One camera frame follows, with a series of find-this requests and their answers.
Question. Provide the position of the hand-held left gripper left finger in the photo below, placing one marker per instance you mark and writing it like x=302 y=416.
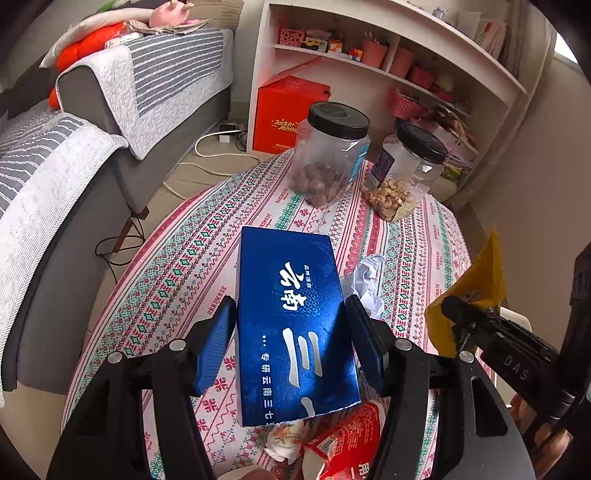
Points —
x=216 y=344

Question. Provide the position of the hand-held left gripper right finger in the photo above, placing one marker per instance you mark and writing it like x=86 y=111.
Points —
x=365 y=344

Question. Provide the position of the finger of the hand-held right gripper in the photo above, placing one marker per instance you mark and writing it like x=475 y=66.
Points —
x=465 y=339
x=466 y=314

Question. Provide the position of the yellow snack packet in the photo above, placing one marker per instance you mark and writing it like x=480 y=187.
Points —
x=485 y=272

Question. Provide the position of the white paper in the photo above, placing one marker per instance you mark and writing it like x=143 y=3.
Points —
x=369 y=281

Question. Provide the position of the blue cardboard box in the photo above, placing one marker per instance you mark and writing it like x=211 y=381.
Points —
x=295 y=323

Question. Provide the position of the red snack packet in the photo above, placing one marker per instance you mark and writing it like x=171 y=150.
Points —
x=346 y=445

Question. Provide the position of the stained tissue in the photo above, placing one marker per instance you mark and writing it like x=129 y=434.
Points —
x=284 y=441

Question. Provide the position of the person's right hand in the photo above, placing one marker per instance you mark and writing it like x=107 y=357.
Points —
x=549 y=445

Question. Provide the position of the wooden sofa leg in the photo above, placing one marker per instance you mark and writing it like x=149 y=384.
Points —
x=131 y=228

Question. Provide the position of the plastic jar of cashews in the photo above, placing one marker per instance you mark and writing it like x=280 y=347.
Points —
x=404 y=180

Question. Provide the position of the stack of books and papers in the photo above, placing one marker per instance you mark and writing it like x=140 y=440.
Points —
x=450 y=134

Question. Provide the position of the plastic jar of dark nuts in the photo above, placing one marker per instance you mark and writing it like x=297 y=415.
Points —
x=328 y=157

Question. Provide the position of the large pink plastic basket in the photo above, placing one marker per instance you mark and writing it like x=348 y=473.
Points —
x=405 y=105

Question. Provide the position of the striped seat sofa cover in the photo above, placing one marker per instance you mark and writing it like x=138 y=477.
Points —
x=41 y=184

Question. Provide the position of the red gift box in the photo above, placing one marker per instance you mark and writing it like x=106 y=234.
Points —
x=286 y=115

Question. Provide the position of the white bookshelf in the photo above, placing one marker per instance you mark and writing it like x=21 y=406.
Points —
x=461 y=69

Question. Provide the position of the pink storage cup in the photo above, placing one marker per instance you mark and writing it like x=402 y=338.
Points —
x=375 y=53
x=401 y=62

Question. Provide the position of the striped armrest sofa cover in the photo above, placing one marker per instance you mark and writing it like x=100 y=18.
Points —
x=175 y=78

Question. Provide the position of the grey sofa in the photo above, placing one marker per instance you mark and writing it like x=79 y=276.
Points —
x=92 y=97

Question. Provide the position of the colourful puzzle cube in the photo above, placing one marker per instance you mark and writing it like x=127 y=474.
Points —
x=353 y=53

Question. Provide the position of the yellow toy car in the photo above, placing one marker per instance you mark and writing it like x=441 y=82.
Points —
x=314 y=45

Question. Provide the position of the small pink lattice basket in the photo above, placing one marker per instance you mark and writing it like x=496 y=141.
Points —
x=291 y=37

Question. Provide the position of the orange cushion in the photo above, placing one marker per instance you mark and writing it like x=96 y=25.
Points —
x=81 y=50

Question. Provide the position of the stack of cardboard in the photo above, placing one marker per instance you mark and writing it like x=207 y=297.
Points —
x=231 y=11

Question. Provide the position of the pink plush toy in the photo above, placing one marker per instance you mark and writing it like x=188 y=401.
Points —
x=168 y=13

